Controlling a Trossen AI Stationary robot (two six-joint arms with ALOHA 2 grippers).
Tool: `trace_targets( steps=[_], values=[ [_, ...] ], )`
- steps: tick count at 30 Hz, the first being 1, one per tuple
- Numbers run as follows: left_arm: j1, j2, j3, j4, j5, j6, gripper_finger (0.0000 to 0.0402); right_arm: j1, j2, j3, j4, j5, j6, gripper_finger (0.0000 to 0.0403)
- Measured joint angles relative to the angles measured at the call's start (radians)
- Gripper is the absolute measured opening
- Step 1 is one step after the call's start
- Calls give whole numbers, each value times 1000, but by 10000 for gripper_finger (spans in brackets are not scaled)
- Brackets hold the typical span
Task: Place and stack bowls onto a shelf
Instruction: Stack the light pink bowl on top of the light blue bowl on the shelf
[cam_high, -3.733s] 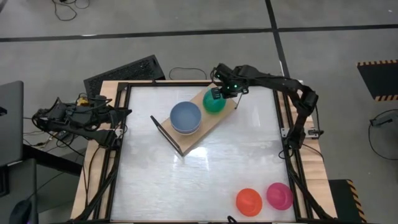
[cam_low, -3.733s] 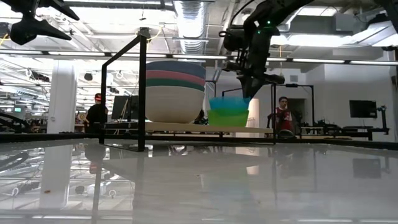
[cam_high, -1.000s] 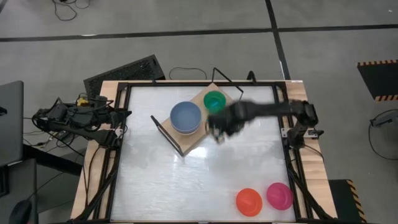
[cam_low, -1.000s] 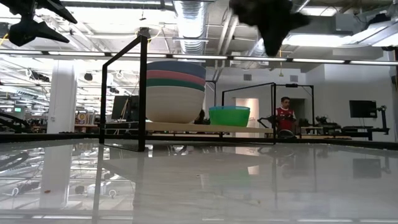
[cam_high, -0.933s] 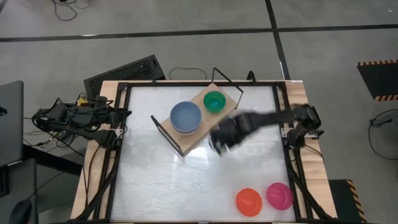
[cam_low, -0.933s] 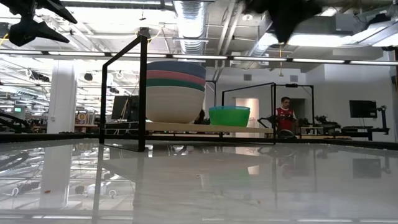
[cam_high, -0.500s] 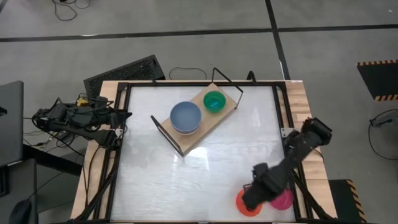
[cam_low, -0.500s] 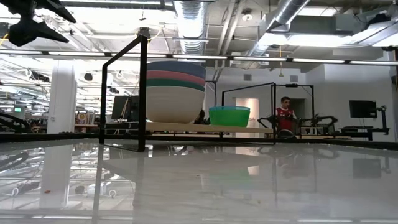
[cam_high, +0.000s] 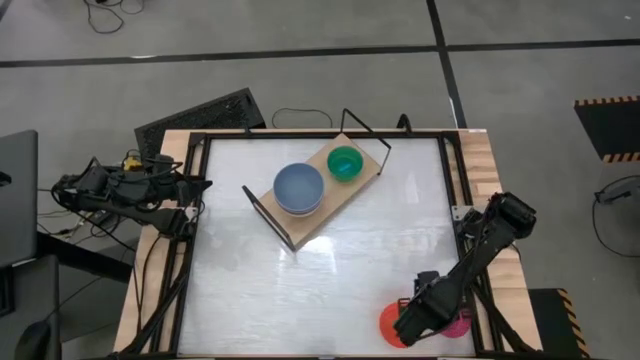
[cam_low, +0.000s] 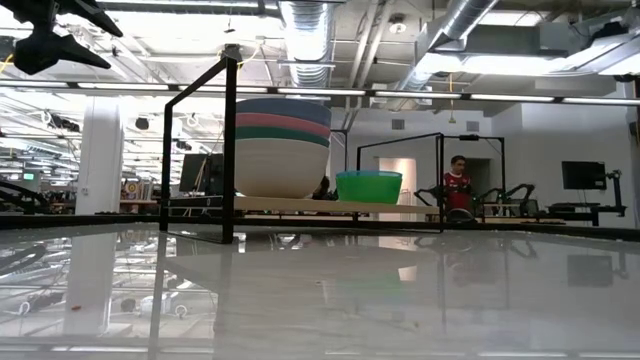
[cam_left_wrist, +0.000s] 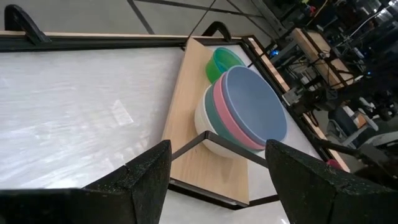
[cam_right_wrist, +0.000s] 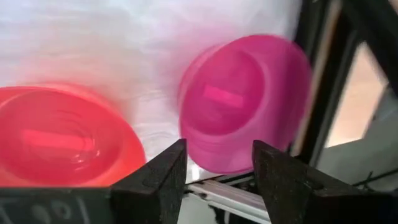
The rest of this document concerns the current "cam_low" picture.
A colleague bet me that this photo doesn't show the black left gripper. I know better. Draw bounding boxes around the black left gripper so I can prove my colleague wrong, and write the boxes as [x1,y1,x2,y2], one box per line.
[0,0,124,76]

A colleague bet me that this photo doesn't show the large blue-grey bowl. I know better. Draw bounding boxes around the large blue-grey bowl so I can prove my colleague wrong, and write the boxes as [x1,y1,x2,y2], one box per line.
[235,97,333,127]

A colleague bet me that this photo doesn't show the large pink bowl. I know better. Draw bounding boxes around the large pink bowl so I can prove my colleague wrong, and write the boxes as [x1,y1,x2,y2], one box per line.
[234,112,333,139]

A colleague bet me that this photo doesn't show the large white bowl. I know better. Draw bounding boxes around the large white bowl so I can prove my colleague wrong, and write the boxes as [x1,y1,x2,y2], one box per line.
[233,138,331,199]

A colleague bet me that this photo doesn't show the small green bowl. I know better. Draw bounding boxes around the small green bowl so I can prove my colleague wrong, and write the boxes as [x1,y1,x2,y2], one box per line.
[335,172,404,205]

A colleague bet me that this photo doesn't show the white round pillar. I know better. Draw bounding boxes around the white round pillar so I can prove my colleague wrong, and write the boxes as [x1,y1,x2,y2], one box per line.
[74,97,125,216]

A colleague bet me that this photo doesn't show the overhead light bar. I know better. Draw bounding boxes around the overhead light bar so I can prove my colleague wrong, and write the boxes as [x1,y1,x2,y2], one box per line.
[0,79,640,107]

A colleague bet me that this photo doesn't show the person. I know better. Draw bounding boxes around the person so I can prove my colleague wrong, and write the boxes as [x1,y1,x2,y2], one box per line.
[442,154,474,214]

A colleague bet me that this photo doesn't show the black background desk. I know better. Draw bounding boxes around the black background desk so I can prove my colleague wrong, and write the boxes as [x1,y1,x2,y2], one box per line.
[547,202,627,227]

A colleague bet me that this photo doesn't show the black metal table frame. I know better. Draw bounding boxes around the black metal table frame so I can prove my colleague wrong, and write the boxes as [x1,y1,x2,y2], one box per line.
[0,213,640,242]

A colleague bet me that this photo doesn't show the silver ventilation duct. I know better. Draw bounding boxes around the silver ventilation duct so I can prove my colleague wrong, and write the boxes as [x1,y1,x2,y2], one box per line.
[399,0,501,94]
[277,0,335,90]

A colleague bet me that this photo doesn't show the wooden shelf with black frame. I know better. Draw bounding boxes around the wooden shelf with black frame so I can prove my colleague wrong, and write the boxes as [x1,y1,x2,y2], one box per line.
[159,55,446,245]

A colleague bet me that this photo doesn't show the black background station frame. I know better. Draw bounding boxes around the black background station frame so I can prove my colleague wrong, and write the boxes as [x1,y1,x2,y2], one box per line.
[443,133,506,221]

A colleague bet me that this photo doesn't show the black wall-side monitor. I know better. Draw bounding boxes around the black wall-side monitor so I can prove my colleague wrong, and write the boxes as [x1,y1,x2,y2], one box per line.
[561,160,608,191]

